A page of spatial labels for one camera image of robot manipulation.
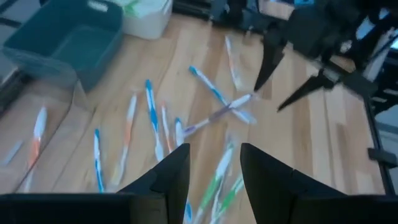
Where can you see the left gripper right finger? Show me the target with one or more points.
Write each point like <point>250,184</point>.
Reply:
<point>295,205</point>

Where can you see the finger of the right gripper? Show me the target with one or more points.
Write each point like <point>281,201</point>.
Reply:
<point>311,88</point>
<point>272,56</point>

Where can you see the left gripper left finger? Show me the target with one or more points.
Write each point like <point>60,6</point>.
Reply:
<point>124,208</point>

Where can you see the blue toothbrush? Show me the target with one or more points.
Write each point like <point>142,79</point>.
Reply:
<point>153,118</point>
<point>99,161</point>
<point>178,133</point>
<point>188,213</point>
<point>214,91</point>

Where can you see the purple toothbrush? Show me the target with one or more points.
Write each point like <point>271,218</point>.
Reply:
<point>217,113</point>

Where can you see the green toothbrush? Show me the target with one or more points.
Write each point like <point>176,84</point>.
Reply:
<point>217,174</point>
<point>230,199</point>
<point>132,4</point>

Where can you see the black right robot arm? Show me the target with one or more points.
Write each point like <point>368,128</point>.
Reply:
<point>360,56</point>

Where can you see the clear plastic bin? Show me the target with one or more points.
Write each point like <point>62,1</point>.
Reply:
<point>62,130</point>

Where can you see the grey label strip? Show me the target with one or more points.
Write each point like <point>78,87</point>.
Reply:
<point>12,152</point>

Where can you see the white plastic bin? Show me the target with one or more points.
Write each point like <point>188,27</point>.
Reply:
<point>146,18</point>

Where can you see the teal plastic bin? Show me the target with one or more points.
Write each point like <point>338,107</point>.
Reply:
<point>62,40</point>

